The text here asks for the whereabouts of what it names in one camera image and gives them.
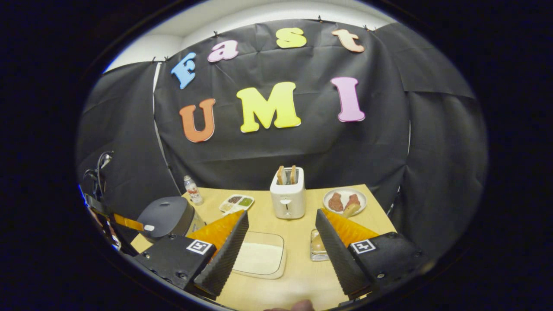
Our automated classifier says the white divided condiment tray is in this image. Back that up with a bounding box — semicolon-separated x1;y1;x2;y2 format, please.
218;194;255;216

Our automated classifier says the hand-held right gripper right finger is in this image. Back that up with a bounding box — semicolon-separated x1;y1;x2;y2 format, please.
315;208;426;303

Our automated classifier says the small clear bottle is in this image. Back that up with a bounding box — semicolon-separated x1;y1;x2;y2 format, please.
183;175;205;206

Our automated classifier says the white round plate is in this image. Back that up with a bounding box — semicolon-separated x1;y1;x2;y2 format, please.
323;187;368;217

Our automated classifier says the clear container of rice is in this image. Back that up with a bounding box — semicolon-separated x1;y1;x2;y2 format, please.
232;231;287;280

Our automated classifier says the black cable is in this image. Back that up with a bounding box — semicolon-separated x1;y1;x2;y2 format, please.
83;150;115;200

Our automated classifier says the white toaster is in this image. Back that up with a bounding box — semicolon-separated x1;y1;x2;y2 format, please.
270;166;307;220

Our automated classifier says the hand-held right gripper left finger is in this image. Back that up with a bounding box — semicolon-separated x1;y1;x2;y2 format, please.
130;210;250;301

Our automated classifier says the black rice cooker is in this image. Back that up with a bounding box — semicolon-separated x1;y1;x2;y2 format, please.
137;196;206;244

